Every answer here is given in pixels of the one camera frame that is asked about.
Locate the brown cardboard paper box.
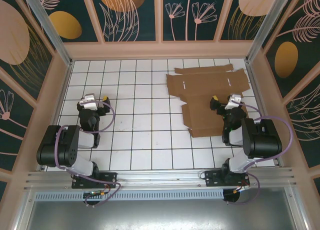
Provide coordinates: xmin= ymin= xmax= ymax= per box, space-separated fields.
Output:
xmin=166 ymin=64 xmax=251 ymax=138

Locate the grey metal sheet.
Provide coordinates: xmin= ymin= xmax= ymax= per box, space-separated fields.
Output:
xmin=14 ymin=187 xmax=308 ymax=230

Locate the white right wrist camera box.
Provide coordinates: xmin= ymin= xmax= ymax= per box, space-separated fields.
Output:
xmin=224 ymin=94 xmax=244 ymax=111

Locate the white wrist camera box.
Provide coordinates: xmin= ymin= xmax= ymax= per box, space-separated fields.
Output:
xmin=224 ymin=94 xmax=244 ymax=111
xmin=79 ymin=93 xmax=99 ymax=110

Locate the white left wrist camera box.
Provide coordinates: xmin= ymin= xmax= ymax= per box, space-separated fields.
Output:
xmin=79 ymin=93 xmax=99 ymax=110

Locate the aluminium side rail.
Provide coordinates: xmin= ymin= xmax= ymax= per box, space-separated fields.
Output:
xmin=246 ymin=60 xmax=281 ymax=167
xmin=37 ymin=60 xmax=75 ymax=172

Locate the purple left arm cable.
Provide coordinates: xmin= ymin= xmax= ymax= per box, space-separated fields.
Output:
xmin=54 ymin=101 xmax=123 ymax=208

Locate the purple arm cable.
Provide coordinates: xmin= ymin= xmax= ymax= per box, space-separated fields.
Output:
xmin=54 ymin=101 xmax=123 ymax=208
xmin=198 ymin=102 xmax=294 ymax=206

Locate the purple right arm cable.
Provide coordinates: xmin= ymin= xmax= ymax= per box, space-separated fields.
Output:
xmin=198 ymin=102 xmax=294 ymax=206

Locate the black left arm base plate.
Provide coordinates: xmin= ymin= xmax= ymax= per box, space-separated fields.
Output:
xmin=71 ymin=171 xmax=118 ymax=190

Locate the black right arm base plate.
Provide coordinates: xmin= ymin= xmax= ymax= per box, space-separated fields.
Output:
xmin=204 ymin=170 xmax=251 ymax=188

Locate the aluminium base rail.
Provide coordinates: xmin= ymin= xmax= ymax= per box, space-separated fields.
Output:
xmin=23 ymin=166 xmax=298 ymax=191

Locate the aluminium frame post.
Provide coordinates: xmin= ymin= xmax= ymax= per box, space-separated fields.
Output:
xmin=19 ymin=0 xmax=75 ymax=67
xmin=244 ymin=0 xmax=293 ymax=65

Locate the grey slotted cable duct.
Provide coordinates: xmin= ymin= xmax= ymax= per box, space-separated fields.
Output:
xmin=34 ymin=189 xmax=225 ymax=201

